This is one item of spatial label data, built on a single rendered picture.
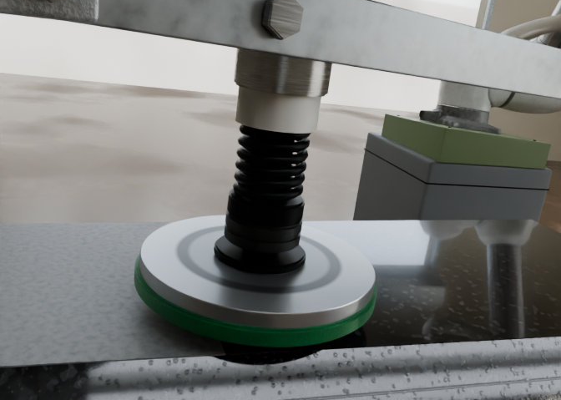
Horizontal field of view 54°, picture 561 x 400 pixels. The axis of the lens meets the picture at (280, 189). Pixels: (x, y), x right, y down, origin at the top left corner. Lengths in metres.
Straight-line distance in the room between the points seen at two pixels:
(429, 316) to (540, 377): 0.11
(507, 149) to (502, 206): 0.17
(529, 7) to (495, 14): 0.43
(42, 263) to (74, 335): 0.14
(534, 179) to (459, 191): 0.24
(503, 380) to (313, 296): 0.20
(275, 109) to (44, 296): 0.26
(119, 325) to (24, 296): 0.09
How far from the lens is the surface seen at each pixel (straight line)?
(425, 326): 0.54
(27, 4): 0.30
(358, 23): 0.43
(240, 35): 0.37
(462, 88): 1.66
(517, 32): 1.07
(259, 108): 0.44
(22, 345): 0.46
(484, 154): 1.56
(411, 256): 0.70
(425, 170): 1.50
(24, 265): 0.58
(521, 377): 0.56
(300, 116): 0.44
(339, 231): 0.73
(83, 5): 0.31
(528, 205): 1.71
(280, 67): 0.42
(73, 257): 0.59
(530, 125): 7.13
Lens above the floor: 1.07
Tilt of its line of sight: 16 degrees down
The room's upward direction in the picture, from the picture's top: 8 degrees clockwise
